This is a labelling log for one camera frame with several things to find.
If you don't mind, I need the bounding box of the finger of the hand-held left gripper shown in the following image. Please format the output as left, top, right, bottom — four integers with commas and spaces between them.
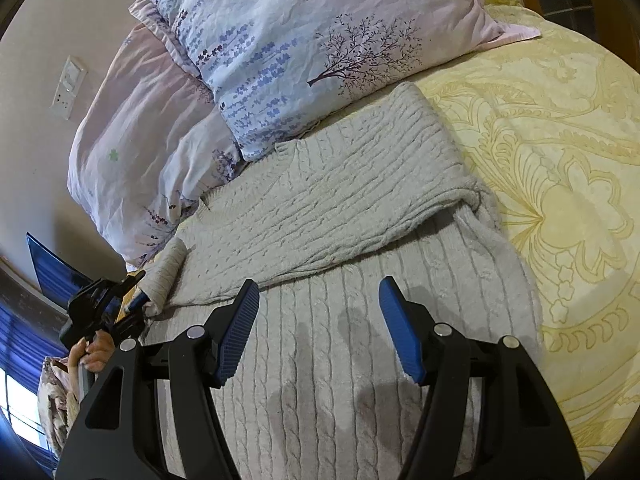
116, 287, 151, 317
111, 314, 147, 338

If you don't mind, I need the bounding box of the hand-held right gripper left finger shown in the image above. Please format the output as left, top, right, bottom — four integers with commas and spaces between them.
54, 279, 261, 480

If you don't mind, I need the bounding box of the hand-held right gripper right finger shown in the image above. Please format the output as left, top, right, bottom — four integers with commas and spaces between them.
378, 276, 586, 480

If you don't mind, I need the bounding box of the grey knitted sweater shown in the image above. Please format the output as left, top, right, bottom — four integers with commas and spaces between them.
142, 81, 546, 480

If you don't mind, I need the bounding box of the person's left hand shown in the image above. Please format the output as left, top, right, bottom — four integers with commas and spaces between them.
67, 332, 118, 376

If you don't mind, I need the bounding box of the dark flat screen monitor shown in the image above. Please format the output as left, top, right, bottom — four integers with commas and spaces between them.
27, 232, 93, 306

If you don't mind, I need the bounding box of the blue curtain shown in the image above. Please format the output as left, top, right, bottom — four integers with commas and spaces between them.
0, 305, 56, 376

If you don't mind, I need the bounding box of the floral patterned cloth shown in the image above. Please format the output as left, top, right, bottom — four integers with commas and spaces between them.
39, 355, 81, 456

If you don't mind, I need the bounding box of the window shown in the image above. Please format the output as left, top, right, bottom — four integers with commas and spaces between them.
0, 372, 51, 448

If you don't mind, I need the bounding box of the pink floral pillow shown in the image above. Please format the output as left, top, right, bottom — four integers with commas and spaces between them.
67, 25, 246, 268

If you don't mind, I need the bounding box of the yellow patterned bed sheet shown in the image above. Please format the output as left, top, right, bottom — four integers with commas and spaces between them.
415, 0, 640, 480

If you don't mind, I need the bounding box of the tree print pillow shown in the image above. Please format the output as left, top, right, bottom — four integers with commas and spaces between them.
129, 0, 543, 163

